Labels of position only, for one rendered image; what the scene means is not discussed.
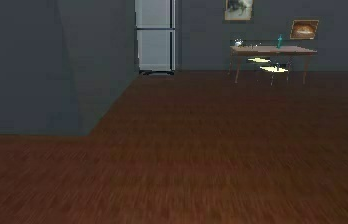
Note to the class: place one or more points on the grey fridge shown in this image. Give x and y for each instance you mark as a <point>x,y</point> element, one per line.
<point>154,36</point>

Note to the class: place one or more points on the silver kettle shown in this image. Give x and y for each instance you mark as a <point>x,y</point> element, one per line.
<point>238,42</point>

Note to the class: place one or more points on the black chair with yellow seat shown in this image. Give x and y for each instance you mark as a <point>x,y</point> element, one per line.
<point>275,70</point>
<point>259,60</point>

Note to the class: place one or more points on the brown wooden table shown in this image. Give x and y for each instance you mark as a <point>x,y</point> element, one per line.
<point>272,50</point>

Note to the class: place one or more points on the grey framed picture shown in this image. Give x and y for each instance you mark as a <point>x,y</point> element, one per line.
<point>238,9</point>

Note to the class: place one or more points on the teal bottle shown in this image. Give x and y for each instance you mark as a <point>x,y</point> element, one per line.
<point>279,41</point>

